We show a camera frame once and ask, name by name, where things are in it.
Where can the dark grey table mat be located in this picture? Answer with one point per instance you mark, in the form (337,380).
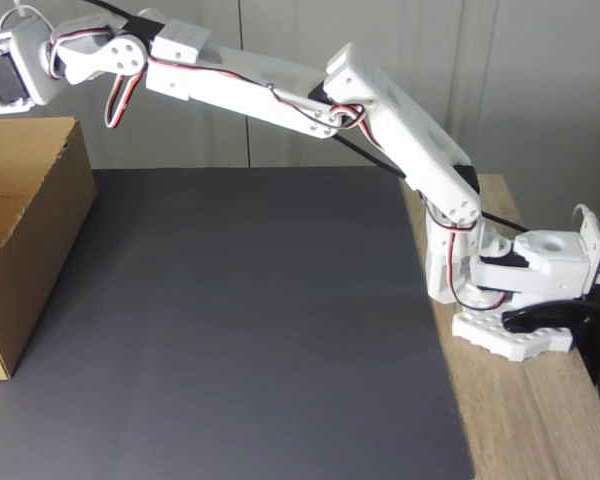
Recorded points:
(230,350)

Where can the brown cardboard box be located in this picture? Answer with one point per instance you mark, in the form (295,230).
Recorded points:
(45,250)

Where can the black table clamp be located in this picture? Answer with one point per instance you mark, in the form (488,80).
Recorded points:
(590,340)

